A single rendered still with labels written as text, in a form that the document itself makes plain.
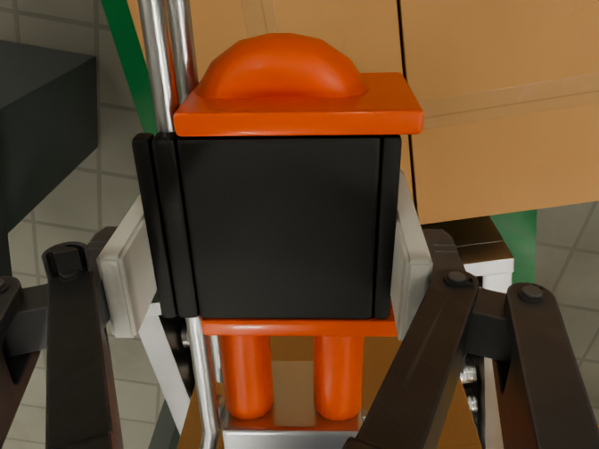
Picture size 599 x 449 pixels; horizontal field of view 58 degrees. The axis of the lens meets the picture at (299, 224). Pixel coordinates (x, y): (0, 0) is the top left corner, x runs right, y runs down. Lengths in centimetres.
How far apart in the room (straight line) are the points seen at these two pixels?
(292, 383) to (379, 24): 68
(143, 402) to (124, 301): 198
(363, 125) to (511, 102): 78
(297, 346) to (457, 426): 28
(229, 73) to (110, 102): 139
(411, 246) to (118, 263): 8
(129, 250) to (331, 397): 11
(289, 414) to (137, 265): 11
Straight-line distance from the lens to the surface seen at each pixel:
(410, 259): 15
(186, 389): 119
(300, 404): 26
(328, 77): 17
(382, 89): 18
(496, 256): 99
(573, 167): 102
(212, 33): 88
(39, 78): 132
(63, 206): 174
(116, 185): 165
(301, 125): 16
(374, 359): 86
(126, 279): 17
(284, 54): 17
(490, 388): 119
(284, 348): 90
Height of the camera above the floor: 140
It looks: 61 degrees down
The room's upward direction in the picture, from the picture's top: 176 degrees counter-clockwise
